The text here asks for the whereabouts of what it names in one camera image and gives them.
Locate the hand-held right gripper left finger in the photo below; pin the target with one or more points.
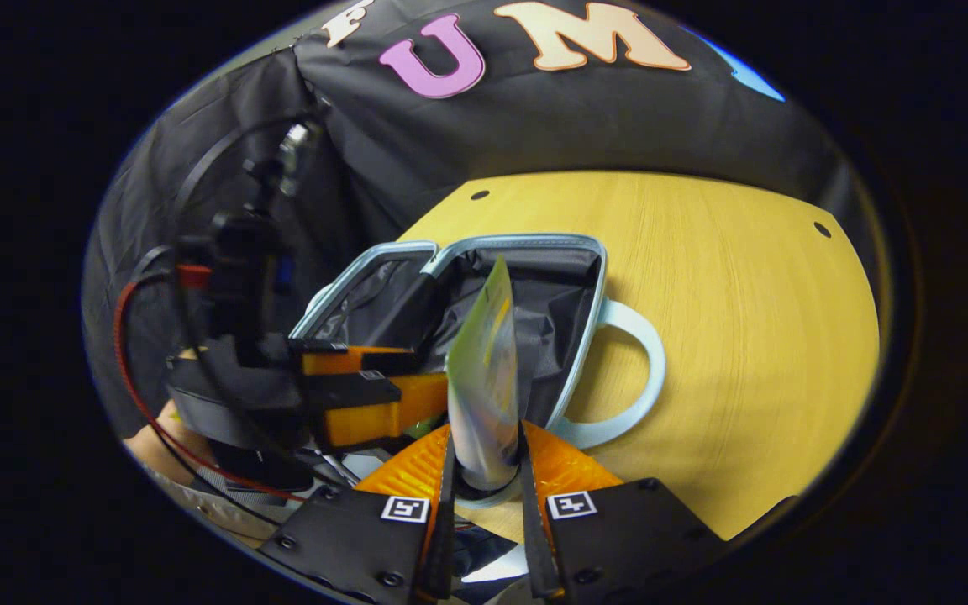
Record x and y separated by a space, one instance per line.
444 538

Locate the green skin care sachet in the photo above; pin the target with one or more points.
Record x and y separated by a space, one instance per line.
418 427
484 378

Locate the light blue suitcase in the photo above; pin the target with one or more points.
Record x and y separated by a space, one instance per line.
560 294

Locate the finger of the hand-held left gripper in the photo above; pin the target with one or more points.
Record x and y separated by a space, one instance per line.
349 357
375 407

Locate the black backdrop cloth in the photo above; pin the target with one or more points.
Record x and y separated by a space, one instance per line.
618 118

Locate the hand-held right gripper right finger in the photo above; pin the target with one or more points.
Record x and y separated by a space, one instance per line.
532 538

